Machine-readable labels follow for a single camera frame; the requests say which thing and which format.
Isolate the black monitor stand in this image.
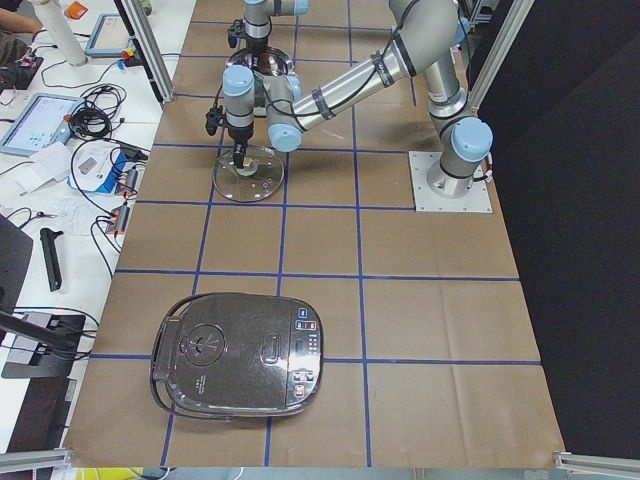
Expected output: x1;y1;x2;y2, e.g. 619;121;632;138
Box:
1;217;85;379

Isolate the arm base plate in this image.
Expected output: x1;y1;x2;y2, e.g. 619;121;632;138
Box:
408;151;493;214

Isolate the black cable bundle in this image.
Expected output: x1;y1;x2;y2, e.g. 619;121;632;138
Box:
67;83;126;140

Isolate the near blue teach pendant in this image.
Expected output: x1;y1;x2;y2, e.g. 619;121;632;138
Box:
1;93;84;157

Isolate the white cylinder post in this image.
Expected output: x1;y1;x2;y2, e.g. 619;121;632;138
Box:
31;0;88;67

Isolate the orange terminal block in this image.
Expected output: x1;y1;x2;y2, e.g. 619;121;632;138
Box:
105;204;131;237

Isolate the glass pot lid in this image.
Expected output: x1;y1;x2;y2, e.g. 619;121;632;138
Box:
212;146;285;203

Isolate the blue white box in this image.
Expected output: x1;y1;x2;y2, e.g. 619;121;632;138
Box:
67;141;127;194

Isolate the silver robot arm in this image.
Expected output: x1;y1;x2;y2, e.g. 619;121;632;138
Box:
206;1;493;203
243;0;309;55

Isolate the pale green electric pot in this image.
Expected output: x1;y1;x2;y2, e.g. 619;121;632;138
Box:
226;47;302;100

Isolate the aluminium frame post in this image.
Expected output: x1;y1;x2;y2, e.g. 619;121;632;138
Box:
114;0;175;105

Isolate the far blue teach pendant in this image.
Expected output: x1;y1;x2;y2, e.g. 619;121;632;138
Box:
84;13;133;58

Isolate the black bar tool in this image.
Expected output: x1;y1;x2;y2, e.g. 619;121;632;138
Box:
39;228;63;292

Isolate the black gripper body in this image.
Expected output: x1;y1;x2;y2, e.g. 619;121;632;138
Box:
246;36;268;56
227;124;254;149

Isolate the blue teach pendant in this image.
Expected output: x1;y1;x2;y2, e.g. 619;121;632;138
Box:
1;93;84;157
84;13;133;58

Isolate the dark metallic rice cooker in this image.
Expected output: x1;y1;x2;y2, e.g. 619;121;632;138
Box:
149;292;323;421

